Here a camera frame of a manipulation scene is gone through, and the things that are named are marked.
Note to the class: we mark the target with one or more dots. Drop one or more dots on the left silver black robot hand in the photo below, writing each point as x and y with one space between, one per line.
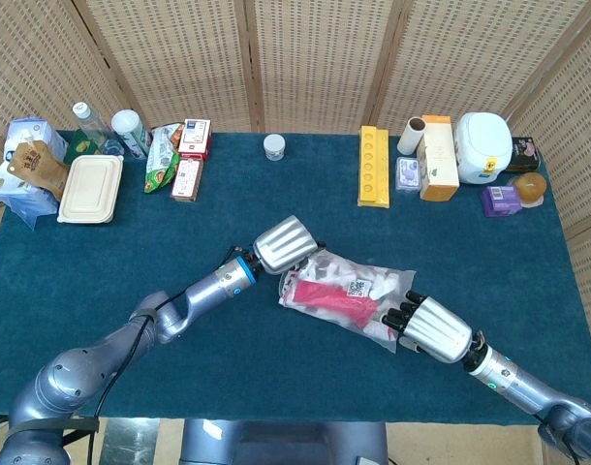
283 244

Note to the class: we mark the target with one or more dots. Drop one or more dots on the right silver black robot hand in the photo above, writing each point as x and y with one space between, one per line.
436 329

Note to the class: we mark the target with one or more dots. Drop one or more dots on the clear plastic zip bag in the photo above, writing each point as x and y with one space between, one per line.
397 281

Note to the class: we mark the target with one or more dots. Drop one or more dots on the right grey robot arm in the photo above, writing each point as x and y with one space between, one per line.
523 387

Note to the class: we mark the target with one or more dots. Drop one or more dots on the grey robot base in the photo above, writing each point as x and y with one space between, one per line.
276 443

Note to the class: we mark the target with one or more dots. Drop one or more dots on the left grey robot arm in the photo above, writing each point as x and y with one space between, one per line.
72 373

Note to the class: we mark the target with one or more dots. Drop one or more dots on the green snack bag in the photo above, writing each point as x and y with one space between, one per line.
159 160

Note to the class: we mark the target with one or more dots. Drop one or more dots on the small white lidded jar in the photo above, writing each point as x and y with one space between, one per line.
274 146

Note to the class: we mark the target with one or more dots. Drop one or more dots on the red snack box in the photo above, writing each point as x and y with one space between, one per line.
187 179

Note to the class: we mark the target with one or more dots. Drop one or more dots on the yellow block with holes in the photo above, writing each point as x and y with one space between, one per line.
374 169

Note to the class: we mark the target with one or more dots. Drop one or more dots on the red white carton box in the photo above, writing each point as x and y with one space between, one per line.
195 135

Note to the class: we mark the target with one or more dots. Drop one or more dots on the purple tissue pack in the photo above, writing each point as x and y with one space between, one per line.
408 175

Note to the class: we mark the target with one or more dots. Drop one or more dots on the purple small box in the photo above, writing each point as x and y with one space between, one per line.
500 201

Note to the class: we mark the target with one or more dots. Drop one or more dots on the blue carpet table cover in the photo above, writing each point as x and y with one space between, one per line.
131 252

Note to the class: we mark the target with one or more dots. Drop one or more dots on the white paper roll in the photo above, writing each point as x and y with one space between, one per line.
411 138

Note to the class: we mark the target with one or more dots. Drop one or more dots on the orange cream carton box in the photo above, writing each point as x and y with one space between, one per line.
438 160

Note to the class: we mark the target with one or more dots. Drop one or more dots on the amber round jar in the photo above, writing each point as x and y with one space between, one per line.
533 186

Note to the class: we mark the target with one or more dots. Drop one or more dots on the white round lidded container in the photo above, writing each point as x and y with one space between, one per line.
484 145

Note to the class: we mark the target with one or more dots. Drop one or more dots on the woven bamboo folding screen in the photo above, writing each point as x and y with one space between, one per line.
324 58

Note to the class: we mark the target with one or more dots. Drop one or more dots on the black box pink print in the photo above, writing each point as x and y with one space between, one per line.
523 155

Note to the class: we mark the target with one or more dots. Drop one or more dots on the small clear glass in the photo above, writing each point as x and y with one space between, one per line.
112 147

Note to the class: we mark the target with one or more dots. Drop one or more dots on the beige lidded lunch box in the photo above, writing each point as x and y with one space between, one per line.
89 189

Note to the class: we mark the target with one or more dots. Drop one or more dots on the dark green packet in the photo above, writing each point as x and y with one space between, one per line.
80 145

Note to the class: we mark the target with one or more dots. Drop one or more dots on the clear plastic water bottle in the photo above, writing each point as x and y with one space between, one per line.
89 123

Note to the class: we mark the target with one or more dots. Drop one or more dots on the shiny grey metal plate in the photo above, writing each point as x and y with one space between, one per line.
131 443

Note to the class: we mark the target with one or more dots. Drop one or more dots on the brown kraft paper pouch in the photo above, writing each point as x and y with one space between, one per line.
34 167

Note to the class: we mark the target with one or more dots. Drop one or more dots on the blue white plastic pack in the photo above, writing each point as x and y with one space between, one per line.
19 201

